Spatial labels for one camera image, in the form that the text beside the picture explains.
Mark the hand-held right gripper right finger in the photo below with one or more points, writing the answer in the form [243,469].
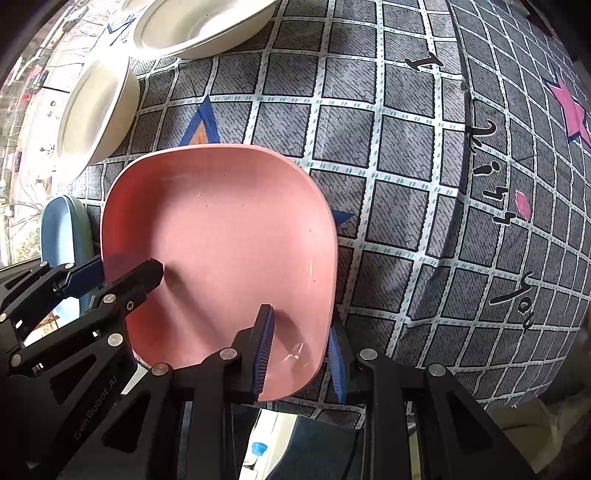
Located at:
[337,367]

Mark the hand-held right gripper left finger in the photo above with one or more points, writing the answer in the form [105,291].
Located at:
[262,355]

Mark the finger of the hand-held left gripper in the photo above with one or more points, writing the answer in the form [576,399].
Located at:
[138,282]
[83,276]

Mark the blue plate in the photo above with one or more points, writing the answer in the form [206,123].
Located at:
[57,230]

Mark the white bowl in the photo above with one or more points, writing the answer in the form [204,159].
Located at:
[87,115]
[194,27]

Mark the person's leg in jeans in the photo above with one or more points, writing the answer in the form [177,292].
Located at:
[318,445]

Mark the blue bottle cap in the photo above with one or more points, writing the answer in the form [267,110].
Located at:
[260,446]

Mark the cream coloured object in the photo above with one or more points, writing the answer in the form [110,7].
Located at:
[521,417]

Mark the grey checkered star blanket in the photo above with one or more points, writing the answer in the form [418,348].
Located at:
[415,138]

